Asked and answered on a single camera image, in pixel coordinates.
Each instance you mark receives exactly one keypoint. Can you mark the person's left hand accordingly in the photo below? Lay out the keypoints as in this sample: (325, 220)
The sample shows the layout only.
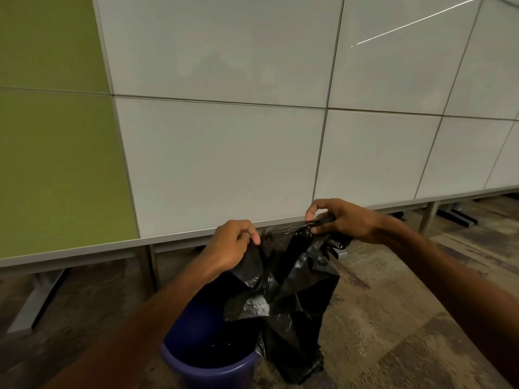
(225, 249)

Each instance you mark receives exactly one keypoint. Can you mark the green partition panel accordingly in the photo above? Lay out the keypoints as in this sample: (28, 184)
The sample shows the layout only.
(61, 170)
(48, 40)

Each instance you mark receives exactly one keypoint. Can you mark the person's left thumb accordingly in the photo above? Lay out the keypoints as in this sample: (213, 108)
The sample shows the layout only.
(254, 237)

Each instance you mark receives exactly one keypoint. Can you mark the blue plastic bucket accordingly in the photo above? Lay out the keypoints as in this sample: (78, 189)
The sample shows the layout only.
(202, 340)

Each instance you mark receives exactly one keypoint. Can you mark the grey partition bottom rail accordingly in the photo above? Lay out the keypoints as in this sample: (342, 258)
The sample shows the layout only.
(121, 246)

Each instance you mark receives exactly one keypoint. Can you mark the person's right thumb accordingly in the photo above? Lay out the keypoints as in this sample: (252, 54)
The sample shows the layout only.
(322, 227)

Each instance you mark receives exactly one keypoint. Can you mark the person's right forearm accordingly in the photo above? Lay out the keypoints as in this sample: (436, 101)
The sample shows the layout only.
(454, 287)

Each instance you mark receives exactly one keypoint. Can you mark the row of white partition panels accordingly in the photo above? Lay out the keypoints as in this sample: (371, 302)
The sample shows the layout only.
(251, 117)

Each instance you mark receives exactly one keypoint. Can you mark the grey flat partition foot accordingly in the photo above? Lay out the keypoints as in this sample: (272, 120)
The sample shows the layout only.
(36, 299)

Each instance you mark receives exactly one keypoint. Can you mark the person's left forearm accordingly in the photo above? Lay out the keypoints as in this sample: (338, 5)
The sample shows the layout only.
(133, 332)

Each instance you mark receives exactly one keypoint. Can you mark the black flat partition foot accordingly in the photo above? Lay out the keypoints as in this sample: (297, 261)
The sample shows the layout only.
(456, 216)

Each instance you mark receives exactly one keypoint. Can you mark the grey metal partition leg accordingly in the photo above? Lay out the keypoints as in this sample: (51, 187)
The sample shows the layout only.
(428, 217)
(148, 267)

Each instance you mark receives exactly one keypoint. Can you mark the person's right hand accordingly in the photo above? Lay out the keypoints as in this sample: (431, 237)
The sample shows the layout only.
(352, 222)

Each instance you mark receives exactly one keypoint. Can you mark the black plastic trash bag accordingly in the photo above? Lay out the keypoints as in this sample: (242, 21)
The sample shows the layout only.
(292, 287)

